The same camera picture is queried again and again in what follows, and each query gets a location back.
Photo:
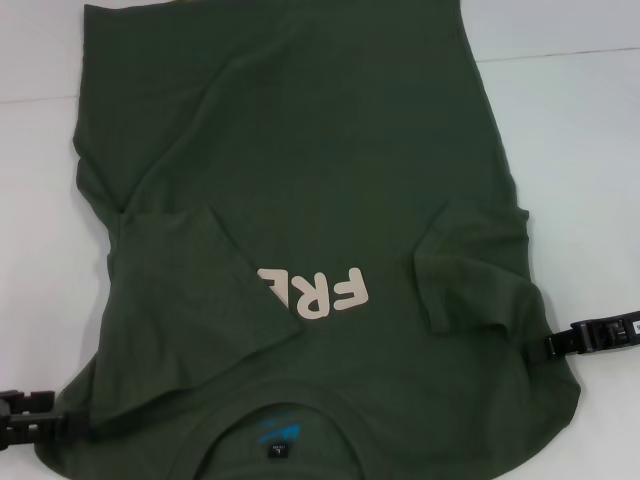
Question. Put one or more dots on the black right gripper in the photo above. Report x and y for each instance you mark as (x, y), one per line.
(622, 332)

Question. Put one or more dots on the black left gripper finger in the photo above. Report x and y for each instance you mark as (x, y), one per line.
(27, 400)
(40, 427)

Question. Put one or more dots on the dark green FREE! t-shirt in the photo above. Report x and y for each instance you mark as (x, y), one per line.
(300, 150)

